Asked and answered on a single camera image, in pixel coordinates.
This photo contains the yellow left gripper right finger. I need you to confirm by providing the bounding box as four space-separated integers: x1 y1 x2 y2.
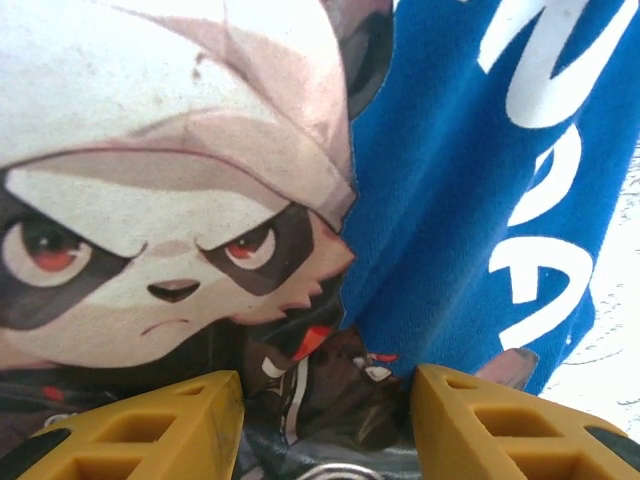
409 363 640 480

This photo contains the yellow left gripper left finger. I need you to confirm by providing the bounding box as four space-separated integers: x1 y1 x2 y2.
0 369 246 480

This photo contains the blue t-shirt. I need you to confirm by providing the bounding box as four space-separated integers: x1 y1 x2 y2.
0 0 640 480

